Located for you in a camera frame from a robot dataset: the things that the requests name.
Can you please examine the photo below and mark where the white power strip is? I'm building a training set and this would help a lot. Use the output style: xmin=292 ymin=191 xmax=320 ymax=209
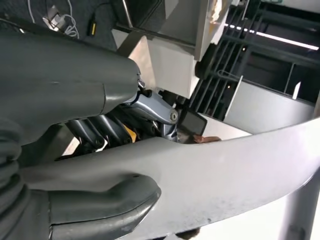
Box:
xmin=42 ymin=4 xmax=66 ymax=33

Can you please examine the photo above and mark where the white desk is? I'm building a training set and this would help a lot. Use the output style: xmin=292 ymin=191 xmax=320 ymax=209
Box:
xmin=111 ymin=0 xmax=233 ymax=100

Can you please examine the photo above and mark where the black flat device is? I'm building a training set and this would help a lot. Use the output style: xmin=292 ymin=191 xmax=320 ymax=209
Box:
xmin=178 ymin=107 xmax=208 ymax=137

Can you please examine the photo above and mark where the white cable with power strip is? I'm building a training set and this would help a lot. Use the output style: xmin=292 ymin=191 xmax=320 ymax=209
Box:
xmin=26 ymin=0 xmax=80 ymax=39

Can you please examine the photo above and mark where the black wire rack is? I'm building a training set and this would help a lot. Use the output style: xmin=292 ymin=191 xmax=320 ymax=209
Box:
xmin=195 ymin=0 xmax=320 ymax=121

